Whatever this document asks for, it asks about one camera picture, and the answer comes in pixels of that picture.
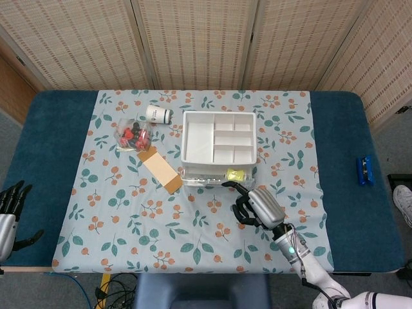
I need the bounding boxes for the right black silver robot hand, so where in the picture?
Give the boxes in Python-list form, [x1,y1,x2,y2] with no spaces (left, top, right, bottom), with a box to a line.
[221,180,287,230]

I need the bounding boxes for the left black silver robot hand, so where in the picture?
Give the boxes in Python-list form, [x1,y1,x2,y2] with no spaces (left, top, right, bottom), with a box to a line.
[0,180,44,262]

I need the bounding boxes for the clear plastic drawer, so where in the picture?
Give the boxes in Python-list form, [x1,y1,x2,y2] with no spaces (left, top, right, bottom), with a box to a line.
[179,164,258,190]

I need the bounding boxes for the white drawer organizer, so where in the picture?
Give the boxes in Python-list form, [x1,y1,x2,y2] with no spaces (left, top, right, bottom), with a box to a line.
[180,110,258,171]

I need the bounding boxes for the black container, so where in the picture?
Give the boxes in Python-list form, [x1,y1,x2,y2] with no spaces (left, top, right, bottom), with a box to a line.
[387,173,412,194]

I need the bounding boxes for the yellow green packet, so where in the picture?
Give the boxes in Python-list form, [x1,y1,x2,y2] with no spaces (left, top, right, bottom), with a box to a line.
[225,168,248,183]

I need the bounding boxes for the silver metal item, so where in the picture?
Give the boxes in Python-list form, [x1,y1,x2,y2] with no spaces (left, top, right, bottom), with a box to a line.
[189,174,223,182]

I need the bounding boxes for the teal table cover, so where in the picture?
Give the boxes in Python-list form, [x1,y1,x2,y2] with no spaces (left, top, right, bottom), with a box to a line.
[0,89,405,274]

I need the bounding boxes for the blue chair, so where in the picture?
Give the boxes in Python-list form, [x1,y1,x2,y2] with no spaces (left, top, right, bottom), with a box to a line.
[135,273,271,309]

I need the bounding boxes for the floral tablecloth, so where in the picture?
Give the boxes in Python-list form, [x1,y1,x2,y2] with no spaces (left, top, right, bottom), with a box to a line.
[51,89,335,274]

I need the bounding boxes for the blue black tool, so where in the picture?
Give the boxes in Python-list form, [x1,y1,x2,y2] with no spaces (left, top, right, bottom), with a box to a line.
[356,154,375,186]

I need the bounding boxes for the tan cardboard card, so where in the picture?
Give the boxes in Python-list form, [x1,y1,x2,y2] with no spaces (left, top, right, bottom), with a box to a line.
[136,148,185,196]

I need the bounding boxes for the brown wooden panel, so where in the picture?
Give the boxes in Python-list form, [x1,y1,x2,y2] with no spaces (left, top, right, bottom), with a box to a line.
[0,54,38,125]

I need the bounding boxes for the white sneaker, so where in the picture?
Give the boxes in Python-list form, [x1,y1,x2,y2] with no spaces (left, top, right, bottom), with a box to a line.
[393,184,412,228]

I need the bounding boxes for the white paper cup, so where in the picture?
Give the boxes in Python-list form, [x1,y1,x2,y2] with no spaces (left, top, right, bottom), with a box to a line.
[144,104,173,126]

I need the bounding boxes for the clear bag of red pieces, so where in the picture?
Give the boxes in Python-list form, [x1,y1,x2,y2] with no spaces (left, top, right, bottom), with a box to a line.
[115,117,152,153]

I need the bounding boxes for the bamboo folding screen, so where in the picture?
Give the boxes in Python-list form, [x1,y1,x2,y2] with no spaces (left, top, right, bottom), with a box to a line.
[0,0,412,129]

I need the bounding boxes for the right arm wire bundle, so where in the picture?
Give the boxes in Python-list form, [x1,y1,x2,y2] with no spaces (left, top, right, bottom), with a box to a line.
[285,225,310,286]

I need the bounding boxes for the blue floor cable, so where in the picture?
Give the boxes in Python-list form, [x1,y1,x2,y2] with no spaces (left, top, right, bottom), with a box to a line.
[43,272,93,309]

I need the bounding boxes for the black floor cables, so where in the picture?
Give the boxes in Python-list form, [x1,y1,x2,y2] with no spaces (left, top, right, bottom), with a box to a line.
[95,273,139,309]

